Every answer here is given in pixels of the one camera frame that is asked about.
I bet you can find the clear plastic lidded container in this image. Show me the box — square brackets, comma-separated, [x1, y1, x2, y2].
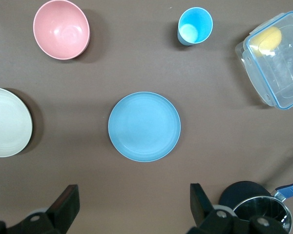
[235, 10, 293, 110]

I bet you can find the brown table mat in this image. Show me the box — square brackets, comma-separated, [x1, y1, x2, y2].
[0, 0, 293, 234]

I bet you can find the blue plate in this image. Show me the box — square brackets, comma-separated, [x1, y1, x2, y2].
[107, 91, 182, 163]

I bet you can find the yellow round food piece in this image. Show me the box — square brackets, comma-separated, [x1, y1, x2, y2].
[249, 26, 283, 58]

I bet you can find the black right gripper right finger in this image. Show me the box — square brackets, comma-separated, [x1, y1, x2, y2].
[188, 183, 291, 234]

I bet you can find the dark saucepan with blue handle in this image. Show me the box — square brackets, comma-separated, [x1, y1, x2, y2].
[218, 175, 293, 234]

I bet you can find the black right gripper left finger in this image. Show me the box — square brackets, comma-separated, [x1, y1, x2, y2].
[0, 184, 80, 234]

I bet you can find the pink bowl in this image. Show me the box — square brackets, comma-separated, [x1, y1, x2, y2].
[33, 0, 91, 60]

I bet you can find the beige plate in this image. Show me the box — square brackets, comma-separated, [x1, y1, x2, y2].
[0, 86, 34, 158]

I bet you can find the blue cup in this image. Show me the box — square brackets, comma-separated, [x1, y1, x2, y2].
[177, 7, 214, 46]

